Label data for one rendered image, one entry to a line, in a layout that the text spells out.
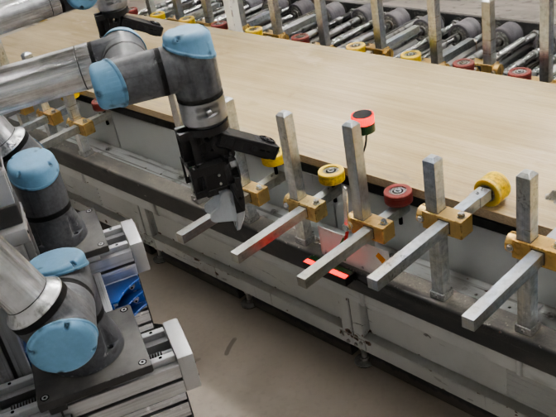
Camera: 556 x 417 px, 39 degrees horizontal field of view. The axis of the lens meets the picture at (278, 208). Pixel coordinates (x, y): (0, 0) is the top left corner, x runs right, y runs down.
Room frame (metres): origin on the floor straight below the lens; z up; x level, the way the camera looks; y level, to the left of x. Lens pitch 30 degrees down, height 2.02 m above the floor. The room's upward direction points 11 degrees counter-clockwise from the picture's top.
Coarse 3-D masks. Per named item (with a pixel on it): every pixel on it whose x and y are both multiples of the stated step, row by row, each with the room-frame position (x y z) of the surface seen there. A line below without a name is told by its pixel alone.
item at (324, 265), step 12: (384, 216) 1.85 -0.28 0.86; (396, 216) 1.86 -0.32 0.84; (348, 240) 1.76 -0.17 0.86; (360, 240) 1.76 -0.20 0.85; (336, 252) 1.72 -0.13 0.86; (348, 252) 1.73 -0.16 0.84; (312, 264) 1.69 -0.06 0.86; (324, 264) 1.67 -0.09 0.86; (336, 264) 1.70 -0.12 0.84; (300, 276) 1.64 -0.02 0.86; (312, 276) 1.64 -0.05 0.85
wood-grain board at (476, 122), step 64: (256, 64) 3.14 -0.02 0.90; (320, 64) 3.00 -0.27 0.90; (384, 64) 2.87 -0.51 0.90; (256, 128) 2.50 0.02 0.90; (320, 128) 2.40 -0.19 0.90; (384, 128) 2.31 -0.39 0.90; (448, 128) 2.23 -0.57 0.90; (512, 128) 2.14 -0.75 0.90; (448, 192) 1.84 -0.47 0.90; (512, 192) 1.78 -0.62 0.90
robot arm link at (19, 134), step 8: (0, 120) 1.84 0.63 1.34; (0, 128) 1.83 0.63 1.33; (8, 128) 1.84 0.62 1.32; (16, 128) 1.87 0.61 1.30; (0, 136) 1.82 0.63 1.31; (8, 136) 1.83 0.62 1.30; (16, 136) 1.84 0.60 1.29; (24, 136) 1.85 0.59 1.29; (0, 144) 1.82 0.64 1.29; (8, 144) 1.82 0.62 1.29; (16, 144) 1.82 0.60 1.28; (24, 144) 1.84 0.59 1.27; (32, 144) 1.86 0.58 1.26; (40, 144) 1.93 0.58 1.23; (0, 152) 1.81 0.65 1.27; (8, 152) 1.81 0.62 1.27; (16, 152) 1.82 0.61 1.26; (8, 160) 1.81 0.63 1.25
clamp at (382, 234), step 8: (352, 216) 1.86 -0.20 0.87; (376, 216) 1.84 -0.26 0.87; (352, 224) 1.85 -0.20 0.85; (360, 224) 1.83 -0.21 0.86; (368, 224) 1.81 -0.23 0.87; (376, 224) 1.80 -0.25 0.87; (392, 224) 1.80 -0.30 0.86; (352, 232) 1.86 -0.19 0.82; (376, 232) 1.79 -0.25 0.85; (384, 232) 1.77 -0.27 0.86; (392, 232) 1.80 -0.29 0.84; (376, 240) 1.79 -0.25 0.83; (384, 240) 1.77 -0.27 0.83
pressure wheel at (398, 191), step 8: (400, 184) 1.93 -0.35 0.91; (384, 192) 1.90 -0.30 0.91; (392, 192) 1.90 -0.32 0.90; (400, 192) 1.89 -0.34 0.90; (408, 192) 1.87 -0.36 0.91; (384, 200) 1.90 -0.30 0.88; (392, 200) 1.86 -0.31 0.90; (400, 200) 1.86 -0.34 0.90; (408, 200) 1.86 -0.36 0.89; (400, 224) 1.89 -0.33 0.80
